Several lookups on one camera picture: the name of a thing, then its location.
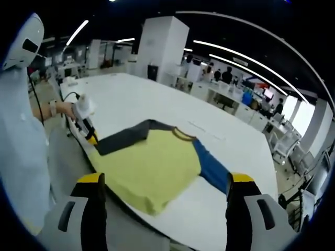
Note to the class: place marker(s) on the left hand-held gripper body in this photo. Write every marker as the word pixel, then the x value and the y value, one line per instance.
pixel 85 105

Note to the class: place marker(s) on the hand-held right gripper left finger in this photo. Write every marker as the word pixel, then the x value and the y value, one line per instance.
pixel 91 214

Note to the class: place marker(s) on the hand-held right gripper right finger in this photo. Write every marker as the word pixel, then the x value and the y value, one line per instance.
pixel 240 214

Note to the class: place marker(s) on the yellow garment blue grey sleeves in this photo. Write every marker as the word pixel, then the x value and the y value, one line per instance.
pixel 146 162

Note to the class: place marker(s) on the person's left hand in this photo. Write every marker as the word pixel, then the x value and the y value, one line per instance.
pixel 64 108

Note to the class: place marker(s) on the black tripod stand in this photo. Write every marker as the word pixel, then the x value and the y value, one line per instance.
pixel 290 198

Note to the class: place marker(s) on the black box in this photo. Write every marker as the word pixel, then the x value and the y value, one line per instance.
pixel 153 73

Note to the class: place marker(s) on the row of grey office chairs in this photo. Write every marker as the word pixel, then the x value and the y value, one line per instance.
pixel 285 141

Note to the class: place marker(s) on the white flat strip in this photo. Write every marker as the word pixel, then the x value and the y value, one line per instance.
pixel 209 130

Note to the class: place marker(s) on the white worn device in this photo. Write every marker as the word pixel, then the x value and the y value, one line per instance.
pixel 28 28

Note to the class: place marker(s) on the white pillar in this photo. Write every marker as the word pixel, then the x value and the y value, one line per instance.
pixel 162 47

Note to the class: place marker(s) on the row of white cabinets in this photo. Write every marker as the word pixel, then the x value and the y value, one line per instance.
pixel 251 112

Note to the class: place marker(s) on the blue storage bin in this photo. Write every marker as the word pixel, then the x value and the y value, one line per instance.
pixel 246 98

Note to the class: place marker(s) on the long ceiling light strip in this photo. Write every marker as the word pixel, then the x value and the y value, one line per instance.
pixel 251 58
pixel 261 77

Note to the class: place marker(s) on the wall screen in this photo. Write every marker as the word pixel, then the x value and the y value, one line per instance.
pixel 268 94

